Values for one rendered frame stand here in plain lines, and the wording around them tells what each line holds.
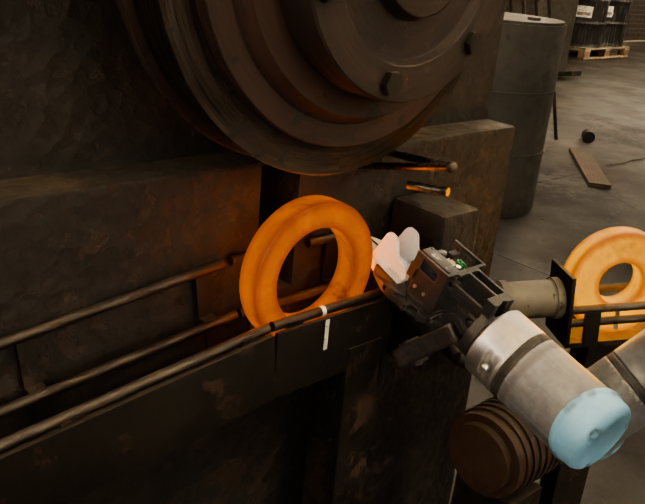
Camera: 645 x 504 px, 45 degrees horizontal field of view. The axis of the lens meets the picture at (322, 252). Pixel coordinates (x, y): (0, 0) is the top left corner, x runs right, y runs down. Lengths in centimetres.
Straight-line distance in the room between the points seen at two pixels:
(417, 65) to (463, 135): 41
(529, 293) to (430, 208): 19
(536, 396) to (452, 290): 16
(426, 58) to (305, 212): 22
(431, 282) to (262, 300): 20
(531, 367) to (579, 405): 6
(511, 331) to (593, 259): 29
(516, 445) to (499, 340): 26
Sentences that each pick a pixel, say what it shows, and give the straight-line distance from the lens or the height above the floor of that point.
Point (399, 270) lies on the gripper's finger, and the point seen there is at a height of 75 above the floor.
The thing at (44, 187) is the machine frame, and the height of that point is 87.
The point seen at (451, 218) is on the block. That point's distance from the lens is 104.
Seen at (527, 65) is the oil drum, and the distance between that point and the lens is 356.
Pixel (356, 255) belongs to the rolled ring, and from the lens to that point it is 96.
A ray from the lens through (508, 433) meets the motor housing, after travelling 111.
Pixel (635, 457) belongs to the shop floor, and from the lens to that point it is 215.
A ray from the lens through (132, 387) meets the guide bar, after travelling 80.
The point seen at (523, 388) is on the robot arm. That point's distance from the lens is 87.
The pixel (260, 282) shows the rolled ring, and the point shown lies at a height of 76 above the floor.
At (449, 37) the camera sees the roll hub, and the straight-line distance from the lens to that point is 83.
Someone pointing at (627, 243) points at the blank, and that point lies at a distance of 116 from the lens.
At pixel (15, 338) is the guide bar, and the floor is 73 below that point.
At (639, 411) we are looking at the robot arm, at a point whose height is 65.
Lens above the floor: 111
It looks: 21 degrees down
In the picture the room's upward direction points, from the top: 5 degrees clockwise
